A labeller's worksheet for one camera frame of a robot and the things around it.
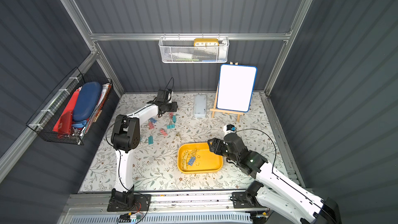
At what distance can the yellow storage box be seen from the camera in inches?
33.1

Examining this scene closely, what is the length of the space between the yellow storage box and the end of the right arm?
0.17 metres

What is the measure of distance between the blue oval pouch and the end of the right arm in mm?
589

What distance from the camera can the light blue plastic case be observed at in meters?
1.07

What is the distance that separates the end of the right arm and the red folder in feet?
2.04
